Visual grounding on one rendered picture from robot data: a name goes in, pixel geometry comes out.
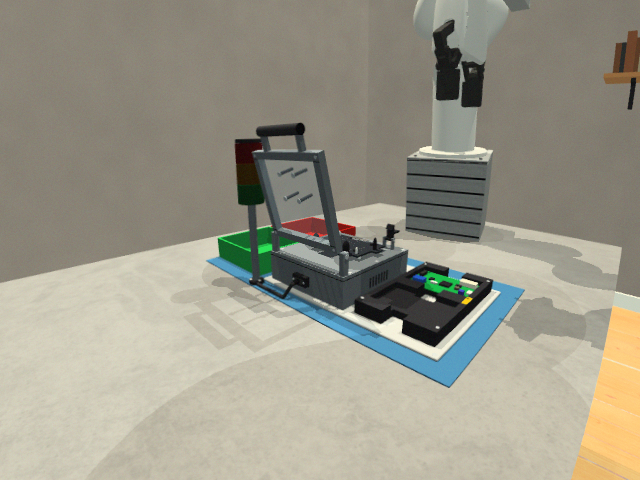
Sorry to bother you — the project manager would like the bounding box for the red bin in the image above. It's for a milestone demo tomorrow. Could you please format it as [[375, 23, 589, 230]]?
[[338, 223, 356, 236]]

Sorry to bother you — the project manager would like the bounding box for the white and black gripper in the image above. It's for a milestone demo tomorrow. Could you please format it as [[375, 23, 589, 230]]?
[[432, 0, 488, 107]]

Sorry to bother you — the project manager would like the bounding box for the green circuit board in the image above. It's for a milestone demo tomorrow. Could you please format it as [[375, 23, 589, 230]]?
[[410, 270, 479, 297]]

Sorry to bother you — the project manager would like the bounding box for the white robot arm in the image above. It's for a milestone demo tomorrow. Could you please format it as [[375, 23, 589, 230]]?
[[413, 0, 530, 158]]

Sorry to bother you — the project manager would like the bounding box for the green open bin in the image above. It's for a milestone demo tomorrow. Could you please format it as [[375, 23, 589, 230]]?
[[218, 227, 299, 276]]

